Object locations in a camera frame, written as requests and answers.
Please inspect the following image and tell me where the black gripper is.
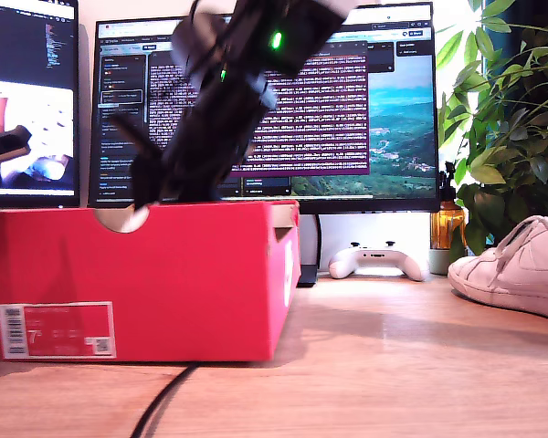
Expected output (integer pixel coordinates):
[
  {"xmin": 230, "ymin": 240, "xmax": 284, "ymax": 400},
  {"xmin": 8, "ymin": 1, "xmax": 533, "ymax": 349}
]
[{"xmin": 109, "ymin": 104, "xmax": 262, "ymax": 210}]

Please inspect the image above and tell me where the red cardboard shoebox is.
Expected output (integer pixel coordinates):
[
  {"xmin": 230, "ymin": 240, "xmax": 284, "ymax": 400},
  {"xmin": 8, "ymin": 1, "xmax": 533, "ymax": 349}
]
[{"xmin": 0, "ymin": 199, "xmax": 302, "ymax": 364}]

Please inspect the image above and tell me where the wide black computer monitor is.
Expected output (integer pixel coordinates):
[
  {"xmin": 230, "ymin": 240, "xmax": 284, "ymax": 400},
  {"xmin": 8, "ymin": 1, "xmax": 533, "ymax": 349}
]
[{"xmin": 87, "ymin": 2, "xmax": 441, "ymax": 214}]

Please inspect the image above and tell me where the grey black monitor stand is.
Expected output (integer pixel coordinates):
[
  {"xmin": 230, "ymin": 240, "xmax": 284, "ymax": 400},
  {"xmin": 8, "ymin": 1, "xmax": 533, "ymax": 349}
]
[{"xmin": 296, "ymin": 214, "xmax": 321, "ymax": 288}]

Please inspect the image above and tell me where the white game controller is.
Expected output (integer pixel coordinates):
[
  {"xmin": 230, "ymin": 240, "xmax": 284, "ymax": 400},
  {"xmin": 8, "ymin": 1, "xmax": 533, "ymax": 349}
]
[{"xmin": 327, "ymin": 240, "xmax": 430, "ymax": 282}]

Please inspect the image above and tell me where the dark flat object tan edge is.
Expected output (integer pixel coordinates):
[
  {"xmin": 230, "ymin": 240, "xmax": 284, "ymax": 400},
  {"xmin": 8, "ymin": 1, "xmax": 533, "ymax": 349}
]
[{"xmin": 0, "ymin": 123, "xmax": 33, "ymax": 171}]

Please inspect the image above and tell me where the narrow black computer monitor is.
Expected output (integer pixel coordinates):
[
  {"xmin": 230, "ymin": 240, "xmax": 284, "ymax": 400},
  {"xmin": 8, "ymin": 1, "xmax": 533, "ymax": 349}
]
[{"xmin": 0, "ymin": 0, "xmax": 81, "ymax": 210}]

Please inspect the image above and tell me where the amber glass bottle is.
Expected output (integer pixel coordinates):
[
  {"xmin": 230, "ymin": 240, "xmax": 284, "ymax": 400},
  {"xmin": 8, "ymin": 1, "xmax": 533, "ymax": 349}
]
[{"xmin": 429, "ymin": 160, "xmax": 468, "ymax": 251}]

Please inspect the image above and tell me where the pale green plant pot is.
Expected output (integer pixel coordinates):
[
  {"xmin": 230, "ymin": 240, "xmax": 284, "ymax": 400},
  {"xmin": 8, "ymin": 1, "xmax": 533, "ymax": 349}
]
[{"xmin": 427, "ymin": 248, "xmax": 458, "ymax": 276}]

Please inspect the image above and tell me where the green leafy houseplant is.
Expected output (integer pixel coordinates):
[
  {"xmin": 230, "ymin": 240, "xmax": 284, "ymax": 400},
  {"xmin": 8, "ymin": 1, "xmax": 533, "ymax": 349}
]
[{"xmin": 436, "ymin": 0, "xmax": 548, "ymax": 256}]

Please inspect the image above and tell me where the thick black table cable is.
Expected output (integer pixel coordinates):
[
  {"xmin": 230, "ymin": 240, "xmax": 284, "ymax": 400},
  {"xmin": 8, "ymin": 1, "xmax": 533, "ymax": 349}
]
[{"xmin": 128, "ymin": 363, "xmax": 200, "ymax": 438}]

